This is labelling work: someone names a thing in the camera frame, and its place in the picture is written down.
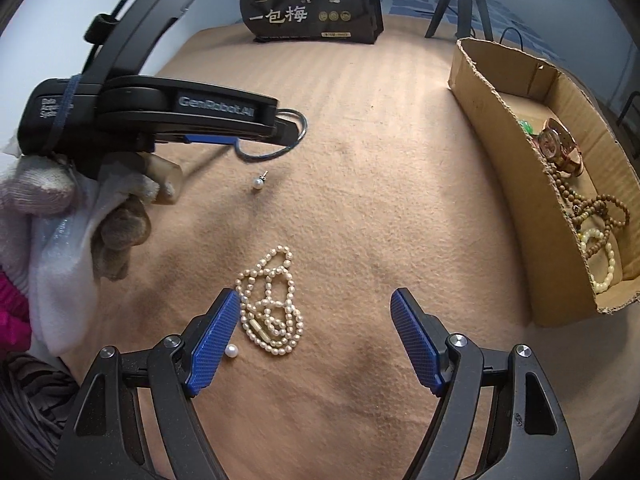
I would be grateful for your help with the black snack bag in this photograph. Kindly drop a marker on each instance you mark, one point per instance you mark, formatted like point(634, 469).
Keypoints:
point(357, 21)

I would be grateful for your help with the pearl earring with stud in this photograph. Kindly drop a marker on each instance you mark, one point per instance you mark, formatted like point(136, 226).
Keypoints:
point(260, 181)

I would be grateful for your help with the white sleeve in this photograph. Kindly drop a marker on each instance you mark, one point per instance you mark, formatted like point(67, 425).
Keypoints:
point(61, 294)

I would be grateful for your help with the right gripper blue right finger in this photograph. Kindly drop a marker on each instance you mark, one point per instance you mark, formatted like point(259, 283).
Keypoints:
point(527, 436)

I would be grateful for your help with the brown cardboard box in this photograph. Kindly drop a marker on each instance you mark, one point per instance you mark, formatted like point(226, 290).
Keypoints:
point(499, 88)

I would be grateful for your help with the rose gold wristwatch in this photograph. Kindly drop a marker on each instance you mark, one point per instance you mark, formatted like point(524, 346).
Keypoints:
point(558, 145)

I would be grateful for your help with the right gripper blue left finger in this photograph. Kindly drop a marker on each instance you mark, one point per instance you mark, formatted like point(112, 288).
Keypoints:
point(104, 435)

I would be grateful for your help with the tan blanket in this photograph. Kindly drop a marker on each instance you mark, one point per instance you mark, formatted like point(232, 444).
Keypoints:
point(390, 188)

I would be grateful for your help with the silver blue bangle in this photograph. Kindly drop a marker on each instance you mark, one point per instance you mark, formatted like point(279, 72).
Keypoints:
point(289, 129)

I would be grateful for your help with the left hand in grey glove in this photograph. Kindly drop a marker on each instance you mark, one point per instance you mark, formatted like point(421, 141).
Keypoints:
point(110, 210)

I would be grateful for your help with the black tripod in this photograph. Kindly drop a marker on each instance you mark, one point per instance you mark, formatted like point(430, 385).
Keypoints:
point(464, 18)

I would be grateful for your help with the loose white pearl earring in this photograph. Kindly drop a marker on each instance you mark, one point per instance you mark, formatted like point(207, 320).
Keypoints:
point(231, 351)

